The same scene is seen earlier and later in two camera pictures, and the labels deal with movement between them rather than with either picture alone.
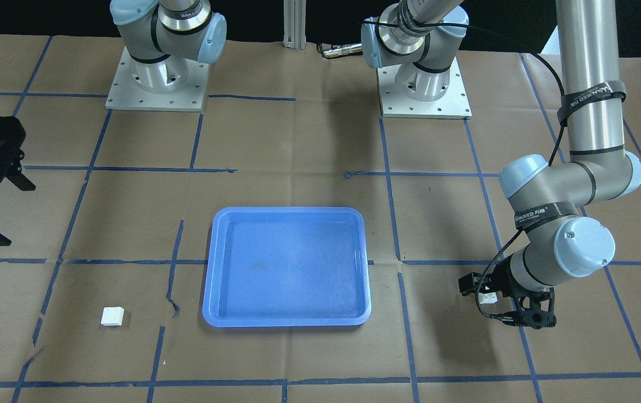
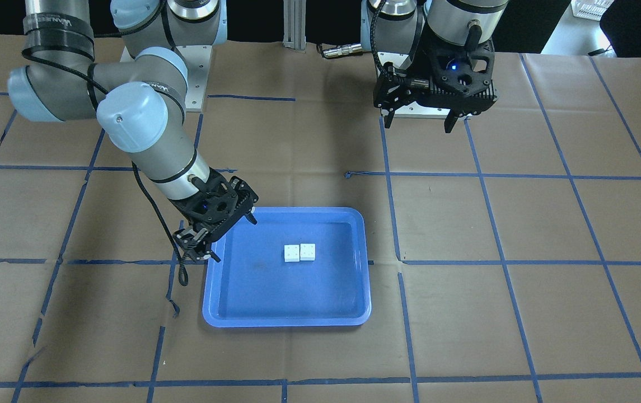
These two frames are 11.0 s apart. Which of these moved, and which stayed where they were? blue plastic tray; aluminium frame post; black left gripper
Moved: black left gripper
Stayed: blue plastic tray; aluminium frame post
